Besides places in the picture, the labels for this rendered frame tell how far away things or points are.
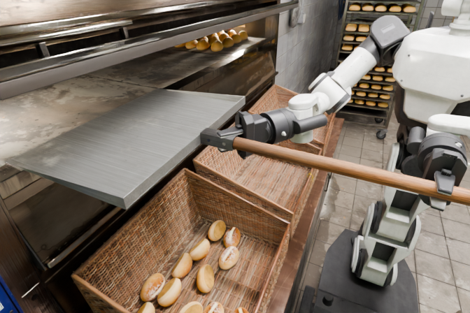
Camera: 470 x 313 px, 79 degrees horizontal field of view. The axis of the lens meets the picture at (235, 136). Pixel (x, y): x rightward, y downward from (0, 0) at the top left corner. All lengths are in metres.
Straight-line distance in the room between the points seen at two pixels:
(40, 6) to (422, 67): 0.98
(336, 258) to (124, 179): 1.42
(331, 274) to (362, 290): 0.16
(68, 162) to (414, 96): 0.98
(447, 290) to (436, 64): 1.49
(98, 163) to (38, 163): 0.13
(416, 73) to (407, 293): 1.17
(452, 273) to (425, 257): 0.15
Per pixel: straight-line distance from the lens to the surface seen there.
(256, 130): 0.71
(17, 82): 0.56
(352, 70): 1.08
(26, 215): 0.85
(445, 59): 1.00
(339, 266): 1.81
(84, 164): 0.72
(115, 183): 0.63
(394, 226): 1.37
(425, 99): 1.04
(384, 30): 1.12
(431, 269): 2.26
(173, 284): 1.09
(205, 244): 1.18
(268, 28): 2.14
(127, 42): 0.70
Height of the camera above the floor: 1.55
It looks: 29 degrees down
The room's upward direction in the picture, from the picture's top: straight up
